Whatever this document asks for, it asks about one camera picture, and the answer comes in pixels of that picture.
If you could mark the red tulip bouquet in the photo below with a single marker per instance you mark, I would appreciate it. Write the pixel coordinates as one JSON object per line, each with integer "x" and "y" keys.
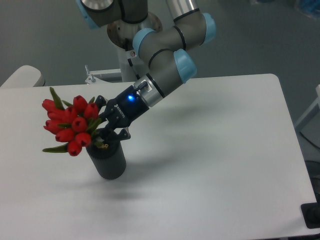
{"x": 73, "y": 124}

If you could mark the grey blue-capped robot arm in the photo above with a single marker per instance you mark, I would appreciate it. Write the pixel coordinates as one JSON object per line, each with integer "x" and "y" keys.
{"x": 164, "y": 52}

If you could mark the dark grey ribbed vase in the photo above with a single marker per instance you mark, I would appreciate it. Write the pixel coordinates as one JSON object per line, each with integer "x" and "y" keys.
{"x": 110, "y": 161}

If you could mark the black device at table edge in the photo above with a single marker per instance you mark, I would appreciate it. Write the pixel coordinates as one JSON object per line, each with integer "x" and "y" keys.
{"x": 311, "y": 215}

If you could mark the white chair backrest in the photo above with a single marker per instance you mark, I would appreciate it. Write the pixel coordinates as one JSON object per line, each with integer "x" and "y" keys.
{"x": 25, "y": 76}

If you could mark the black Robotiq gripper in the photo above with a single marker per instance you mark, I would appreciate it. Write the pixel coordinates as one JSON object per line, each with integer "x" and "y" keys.
{"x": 120, "y": 112}

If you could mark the white furniture frame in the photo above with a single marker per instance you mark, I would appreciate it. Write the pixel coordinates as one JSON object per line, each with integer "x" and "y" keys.
{"x": 309, "y": 113}

